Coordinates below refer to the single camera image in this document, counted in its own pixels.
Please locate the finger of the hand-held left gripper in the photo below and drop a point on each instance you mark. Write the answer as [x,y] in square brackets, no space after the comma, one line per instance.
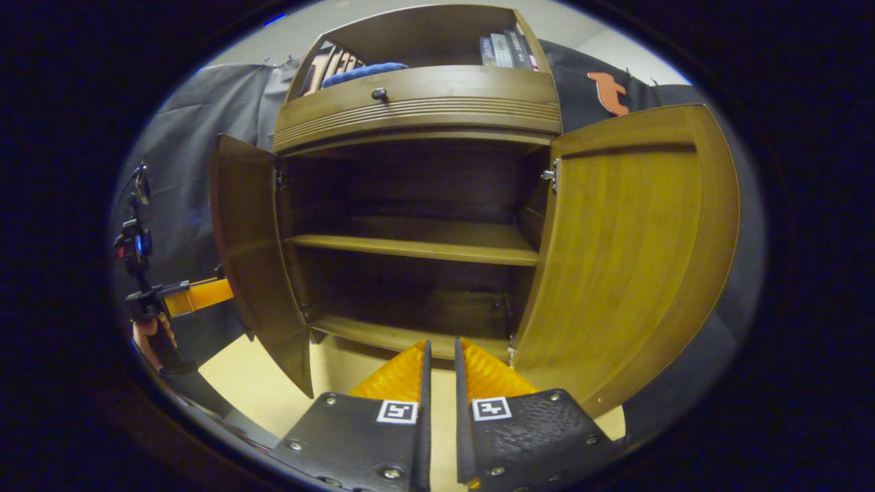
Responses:
[202,295]

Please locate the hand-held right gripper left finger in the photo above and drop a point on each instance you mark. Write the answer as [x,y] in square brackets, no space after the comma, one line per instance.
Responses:
[424,437]

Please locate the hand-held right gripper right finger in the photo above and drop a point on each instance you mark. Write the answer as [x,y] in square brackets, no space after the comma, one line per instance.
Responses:
[463,437]

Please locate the wooden shoe cabinet door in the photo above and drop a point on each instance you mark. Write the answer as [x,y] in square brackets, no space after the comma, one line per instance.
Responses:
[629,260]
[256,260]

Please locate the wooden inner cabinet shelf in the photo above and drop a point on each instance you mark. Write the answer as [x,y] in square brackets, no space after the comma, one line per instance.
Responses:
[424,242]

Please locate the black stand with blue device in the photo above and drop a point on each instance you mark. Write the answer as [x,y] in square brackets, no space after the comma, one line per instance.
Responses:
[137,239]

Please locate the black backdrop cloth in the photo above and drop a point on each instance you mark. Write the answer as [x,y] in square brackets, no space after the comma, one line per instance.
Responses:
[184,123]

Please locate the blue folded towel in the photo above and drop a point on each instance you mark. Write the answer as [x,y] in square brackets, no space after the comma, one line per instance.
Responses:
[362,72]

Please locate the wooden drawer with black knob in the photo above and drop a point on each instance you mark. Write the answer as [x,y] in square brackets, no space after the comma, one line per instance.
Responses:
[465,96]

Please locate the dark blue book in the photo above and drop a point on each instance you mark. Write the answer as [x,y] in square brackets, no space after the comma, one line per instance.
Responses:
[487,51]

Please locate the light blue book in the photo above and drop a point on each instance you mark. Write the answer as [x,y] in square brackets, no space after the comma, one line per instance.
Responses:
[502,50]

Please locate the black book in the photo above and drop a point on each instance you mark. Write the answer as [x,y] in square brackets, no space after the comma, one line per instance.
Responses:
[519,48]

